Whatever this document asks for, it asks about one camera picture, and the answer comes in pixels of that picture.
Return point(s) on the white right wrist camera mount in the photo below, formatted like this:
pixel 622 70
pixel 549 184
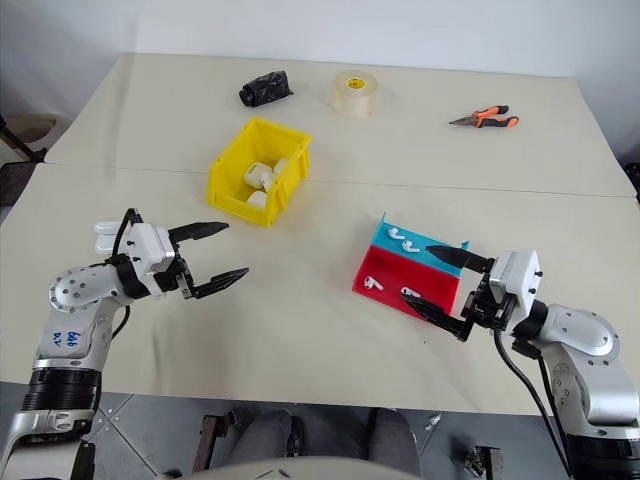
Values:
pixel 517 282

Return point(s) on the white earbud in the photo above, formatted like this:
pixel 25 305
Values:
pixel 395 231
pixel 369 282
pixel 407 245
pixel 407 291

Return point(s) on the red plastic tray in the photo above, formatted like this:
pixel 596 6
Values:
pixel 425 280

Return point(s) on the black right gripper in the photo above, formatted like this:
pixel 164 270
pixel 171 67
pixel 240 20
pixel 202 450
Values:
pixel 487 312

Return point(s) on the clear tape roll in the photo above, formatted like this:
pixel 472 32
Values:
pixel 355 100

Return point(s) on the brown metal bar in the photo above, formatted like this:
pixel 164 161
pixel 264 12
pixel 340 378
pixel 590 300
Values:
pixel 207 442

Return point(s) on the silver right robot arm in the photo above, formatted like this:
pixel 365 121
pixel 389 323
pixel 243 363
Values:
pixel 585 340

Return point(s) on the yellow plastic bin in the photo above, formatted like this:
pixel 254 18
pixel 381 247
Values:
pixel 240 207

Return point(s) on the beige round bucket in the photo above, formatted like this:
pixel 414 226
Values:
pixel 40 130

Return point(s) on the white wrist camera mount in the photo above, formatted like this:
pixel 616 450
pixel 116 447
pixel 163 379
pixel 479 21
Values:
pixel 147 250
pixel 517 282

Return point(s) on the orange black pliers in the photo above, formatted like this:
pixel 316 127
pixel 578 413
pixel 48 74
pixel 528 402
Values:
pixel 470 120

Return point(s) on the black rolled plastic bag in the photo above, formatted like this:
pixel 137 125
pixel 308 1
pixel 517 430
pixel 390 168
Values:
pixel 265 87

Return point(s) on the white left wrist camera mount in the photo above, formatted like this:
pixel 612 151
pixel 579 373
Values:
pixel 147 250

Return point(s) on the teal plastic tray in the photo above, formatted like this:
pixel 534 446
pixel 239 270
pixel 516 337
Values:
pixel 384 239

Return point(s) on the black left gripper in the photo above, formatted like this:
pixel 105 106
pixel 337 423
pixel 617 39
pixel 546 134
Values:
pixel 172 282

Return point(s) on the dark object beside table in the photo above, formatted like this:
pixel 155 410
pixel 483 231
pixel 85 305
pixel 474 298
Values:
pixel 633 177

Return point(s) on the pale curved robot body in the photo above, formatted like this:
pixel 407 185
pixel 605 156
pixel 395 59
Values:
pixel 300 470

